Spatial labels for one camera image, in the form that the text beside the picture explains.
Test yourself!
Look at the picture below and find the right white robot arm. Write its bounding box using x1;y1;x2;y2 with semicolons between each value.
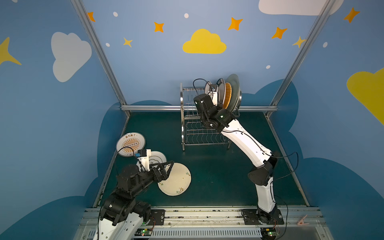
194;82;280;225

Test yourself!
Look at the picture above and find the orange sunburst plate by rack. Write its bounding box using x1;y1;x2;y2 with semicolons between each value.
116;132;146;157

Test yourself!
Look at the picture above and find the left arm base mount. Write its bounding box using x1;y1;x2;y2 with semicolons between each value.
142;209;166;226

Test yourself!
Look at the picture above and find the cream floral plate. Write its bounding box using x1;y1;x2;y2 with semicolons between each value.
158;163;192;196

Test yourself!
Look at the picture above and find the aluminium back frame rail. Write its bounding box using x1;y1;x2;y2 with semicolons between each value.
121;105;278;112

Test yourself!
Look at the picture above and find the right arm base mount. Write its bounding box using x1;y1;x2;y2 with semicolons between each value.
241;208;285;225

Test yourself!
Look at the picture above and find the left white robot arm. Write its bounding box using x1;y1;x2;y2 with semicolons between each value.
94;161;174;240

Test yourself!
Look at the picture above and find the orange sunburst plate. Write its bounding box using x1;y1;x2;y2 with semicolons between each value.
116;132;146;157
204;81;215;97

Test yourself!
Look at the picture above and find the green rim Hao Wei plate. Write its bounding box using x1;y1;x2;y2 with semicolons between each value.
217;78;226;105

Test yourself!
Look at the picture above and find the left green circuit board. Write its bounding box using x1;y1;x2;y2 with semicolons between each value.
135;229;153;237

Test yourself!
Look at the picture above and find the aluminium upright post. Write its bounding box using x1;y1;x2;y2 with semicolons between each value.
270;0;337;108
71;0;127;106

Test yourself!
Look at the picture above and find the orange sunburst plate front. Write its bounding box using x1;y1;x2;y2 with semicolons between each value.
204;81;215;97

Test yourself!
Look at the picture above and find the white plate with black motif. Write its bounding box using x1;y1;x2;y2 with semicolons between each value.
149;151;167;165

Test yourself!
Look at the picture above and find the green circuit board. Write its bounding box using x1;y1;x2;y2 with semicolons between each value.
261;228;279;240
135;229;153;237

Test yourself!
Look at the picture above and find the right aluminium upright post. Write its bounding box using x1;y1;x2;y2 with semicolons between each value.
270;0;337;108

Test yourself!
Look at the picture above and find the left aluminium upright post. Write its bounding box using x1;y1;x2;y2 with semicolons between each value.
71;0;127;106

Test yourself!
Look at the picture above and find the right green circuit board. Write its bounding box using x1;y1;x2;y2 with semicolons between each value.
261;228;279;240

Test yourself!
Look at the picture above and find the large pale green plate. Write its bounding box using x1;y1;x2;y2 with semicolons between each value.
226;74;241;113

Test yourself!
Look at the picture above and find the yellow woven plate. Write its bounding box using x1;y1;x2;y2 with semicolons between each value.
223;83;232;109

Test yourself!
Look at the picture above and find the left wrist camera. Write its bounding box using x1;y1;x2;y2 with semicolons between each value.
135;149;152;172

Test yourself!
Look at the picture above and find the steel two-tier dish rack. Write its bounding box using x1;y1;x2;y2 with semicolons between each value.
180;82;239;150

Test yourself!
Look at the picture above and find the pink clothes peg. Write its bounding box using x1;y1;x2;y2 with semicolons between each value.
297;215;310;226

